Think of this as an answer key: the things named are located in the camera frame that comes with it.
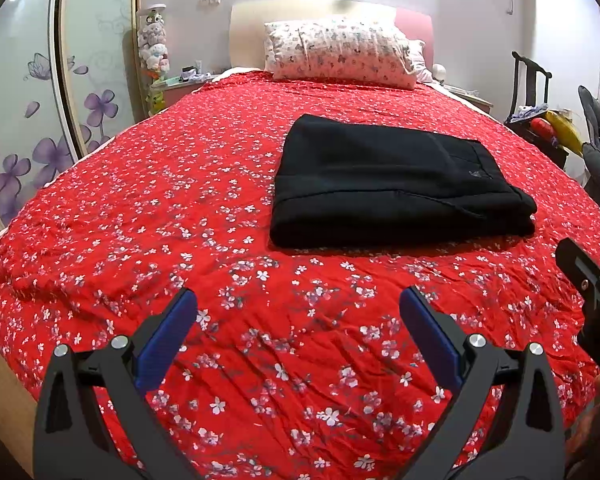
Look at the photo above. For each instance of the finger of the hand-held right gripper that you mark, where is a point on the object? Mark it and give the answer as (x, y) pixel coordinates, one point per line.
(575, 262)

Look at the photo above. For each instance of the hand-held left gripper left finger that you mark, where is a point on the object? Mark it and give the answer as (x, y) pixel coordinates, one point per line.
(167, 330)

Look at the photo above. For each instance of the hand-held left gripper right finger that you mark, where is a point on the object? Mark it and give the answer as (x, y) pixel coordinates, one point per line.
(430, 335)

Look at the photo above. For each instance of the black pants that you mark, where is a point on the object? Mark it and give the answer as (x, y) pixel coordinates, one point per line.
(380, 185)

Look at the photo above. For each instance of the person's right hand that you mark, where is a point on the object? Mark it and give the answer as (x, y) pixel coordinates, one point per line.
(597, 425)

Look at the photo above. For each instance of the yellow plush toy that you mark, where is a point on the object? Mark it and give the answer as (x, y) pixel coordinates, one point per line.
(565, 130)

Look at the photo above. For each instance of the red toy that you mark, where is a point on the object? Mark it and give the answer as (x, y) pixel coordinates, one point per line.
(542, 130)

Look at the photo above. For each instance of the red floral blanket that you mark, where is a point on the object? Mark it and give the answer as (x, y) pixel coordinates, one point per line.
(180, 185)

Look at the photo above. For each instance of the black chair with items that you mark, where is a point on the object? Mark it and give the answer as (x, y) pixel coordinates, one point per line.
(530, 85)

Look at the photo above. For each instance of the wooden nightstand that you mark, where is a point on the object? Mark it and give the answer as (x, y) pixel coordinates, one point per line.
(472, 102)

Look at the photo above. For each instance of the white round lamp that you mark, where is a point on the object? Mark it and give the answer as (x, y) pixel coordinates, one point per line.
(439, 72)

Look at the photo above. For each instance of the pale green bedside table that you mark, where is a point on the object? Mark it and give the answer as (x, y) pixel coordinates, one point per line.
(172, 85)

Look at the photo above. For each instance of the narrow toy shelf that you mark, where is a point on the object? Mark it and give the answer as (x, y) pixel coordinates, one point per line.
(141, 80)

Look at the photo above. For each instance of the white plush toy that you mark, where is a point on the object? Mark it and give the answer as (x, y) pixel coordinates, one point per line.
(156, 59)

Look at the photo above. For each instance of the grey plush bear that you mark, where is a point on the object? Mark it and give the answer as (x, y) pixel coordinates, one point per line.
(151, 37)

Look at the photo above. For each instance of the white floral pillow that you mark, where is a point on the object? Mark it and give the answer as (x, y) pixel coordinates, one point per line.
(340, 50)

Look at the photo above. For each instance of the glass sliding wardrobe doors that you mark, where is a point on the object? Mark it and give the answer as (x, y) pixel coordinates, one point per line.
(95, 35)

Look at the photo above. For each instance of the beige and pink headboard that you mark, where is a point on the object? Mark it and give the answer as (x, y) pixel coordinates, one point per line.
(245, 35)

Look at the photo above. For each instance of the wooden bed frame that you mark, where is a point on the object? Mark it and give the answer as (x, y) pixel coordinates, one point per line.
(0, 380)

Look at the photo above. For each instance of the white wall socket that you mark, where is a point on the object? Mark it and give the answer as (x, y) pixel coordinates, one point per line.
(209, 1)

